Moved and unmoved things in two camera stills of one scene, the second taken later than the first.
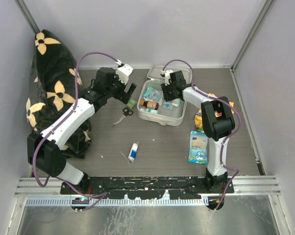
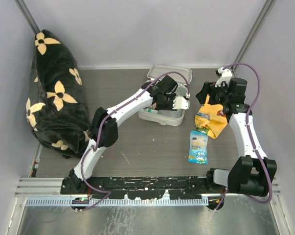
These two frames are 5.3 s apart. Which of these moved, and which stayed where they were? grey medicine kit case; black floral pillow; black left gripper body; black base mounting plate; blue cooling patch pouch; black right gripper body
Moved: black right gripper body; black left gripper body
Stayed: blue cooling patch pouch; black floral pillow; black base mounting plate; grey medicine kit case
